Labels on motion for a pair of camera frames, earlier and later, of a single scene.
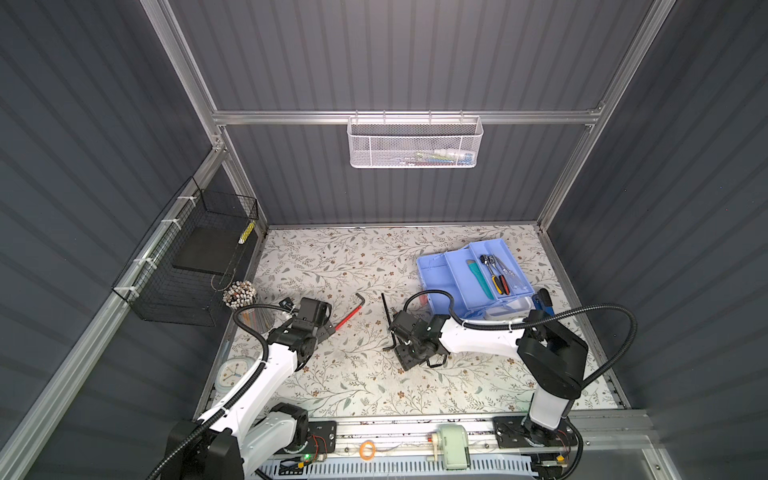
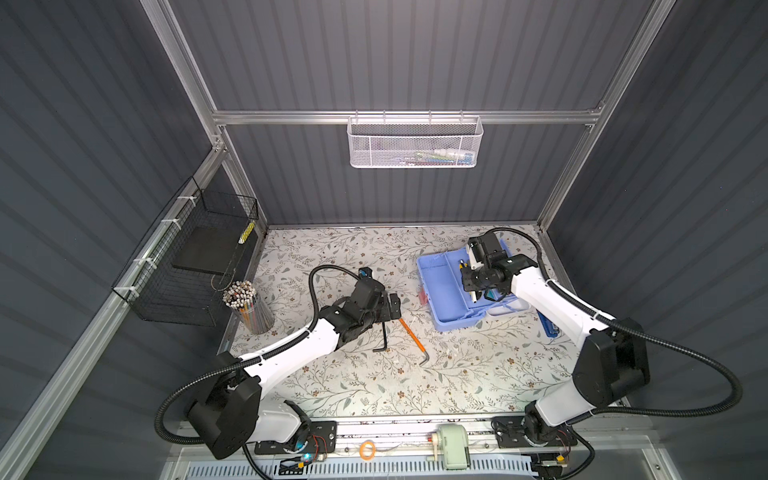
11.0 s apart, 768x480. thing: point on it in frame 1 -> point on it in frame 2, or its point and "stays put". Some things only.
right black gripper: x=404 y=360 -> x=467 y=285
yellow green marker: x=247 y=232 stays put
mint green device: x=453 y=442 stays put
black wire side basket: x=183 y=269 stays put
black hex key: x=392 y=335 -> x=385 y=340
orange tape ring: x=361 y=450 stays put
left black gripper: x=326 y=329 -> x=385 y=313
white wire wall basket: x=408 y=142 stays put
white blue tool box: x=477 y=282 stays put
